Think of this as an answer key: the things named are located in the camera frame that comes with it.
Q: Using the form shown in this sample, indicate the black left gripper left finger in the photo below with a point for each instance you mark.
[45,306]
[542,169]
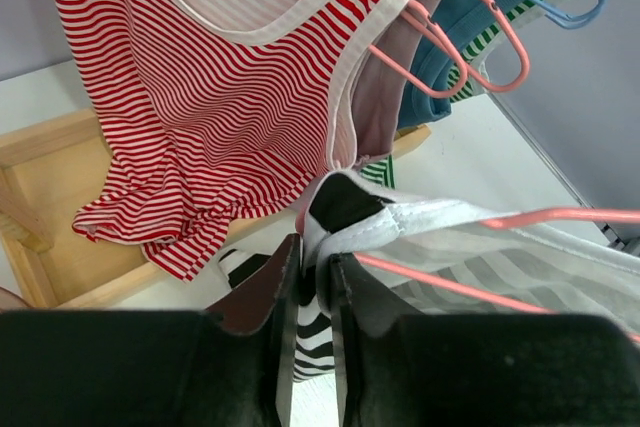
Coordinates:
[228,365]

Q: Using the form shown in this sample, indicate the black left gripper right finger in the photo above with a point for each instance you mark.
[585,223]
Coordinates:
[396,366]

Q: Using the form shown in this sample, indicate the black white striped tank top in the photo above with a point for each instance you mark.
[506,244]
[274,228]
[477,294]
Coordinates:
[339,198]

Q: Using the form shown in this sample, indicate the red white striped tank top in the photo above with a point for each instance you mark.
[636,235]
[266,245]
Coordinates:
[214,110]

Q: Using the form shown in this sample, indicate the green white striped tank top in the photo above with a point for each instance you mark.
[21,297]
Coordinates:
[475,53]

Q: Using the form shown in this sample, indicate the dusty pink tank top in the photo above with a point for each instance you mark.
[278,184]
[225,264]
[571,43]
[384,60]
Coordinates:
[378,90]

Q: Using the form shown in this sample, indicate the blue tank top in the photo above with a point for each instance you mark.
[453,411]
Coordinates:
[462,21]

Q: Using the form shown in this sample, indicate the pink plastic basket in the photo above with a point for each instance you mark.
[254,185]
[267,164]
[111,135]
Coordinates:
[10,301]

